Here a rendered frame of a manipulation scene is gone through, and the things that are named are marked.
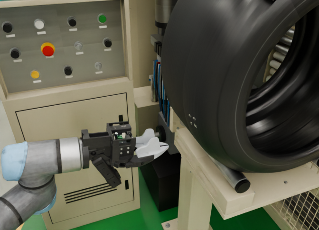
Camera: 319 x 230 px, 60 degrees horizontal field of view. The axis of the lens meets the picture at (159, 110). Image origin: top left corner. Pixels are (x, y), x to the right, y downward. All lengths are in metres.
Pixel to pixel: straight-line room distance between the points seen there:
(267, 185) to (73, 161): 0.60
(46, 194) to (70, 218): 1.08
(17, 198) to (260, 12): 0.59
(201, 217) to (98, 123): 0.71
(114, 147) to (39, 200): 0.20
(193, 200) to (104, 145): 0.83
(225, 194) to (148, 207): 1.10
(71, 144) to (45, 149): 0.05
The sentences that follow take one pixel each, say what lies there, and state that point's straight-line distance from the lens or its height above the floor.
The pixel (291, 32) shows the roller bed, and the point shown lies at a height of 1.15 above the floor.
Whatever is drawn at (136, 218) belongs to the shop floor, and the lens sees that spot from 1.82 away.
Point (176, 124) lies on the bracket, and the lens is 1.00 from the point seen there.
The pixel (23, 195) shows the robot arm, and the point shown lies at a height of 1.00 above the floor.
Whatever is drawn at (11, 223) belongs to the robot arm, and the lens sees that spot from 0.67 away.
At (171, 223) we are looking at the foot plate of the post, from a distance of 1.78.
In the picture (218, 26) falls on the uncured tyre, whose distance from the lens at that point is 0.53.
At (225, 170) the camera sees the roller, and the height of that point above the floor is 0.91.
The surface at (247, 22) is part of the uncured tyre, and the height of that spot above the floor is 1.33.
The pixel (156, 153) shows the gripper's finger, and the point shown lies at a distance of 0.67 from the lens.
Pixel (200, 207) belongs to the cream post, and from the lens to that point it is 1.45.
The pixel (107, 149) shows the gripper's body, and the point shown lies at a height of 1.05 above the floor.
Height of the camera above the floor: 1.46
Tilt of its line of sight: 32 degrees down
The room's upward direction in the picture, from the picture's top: straight up
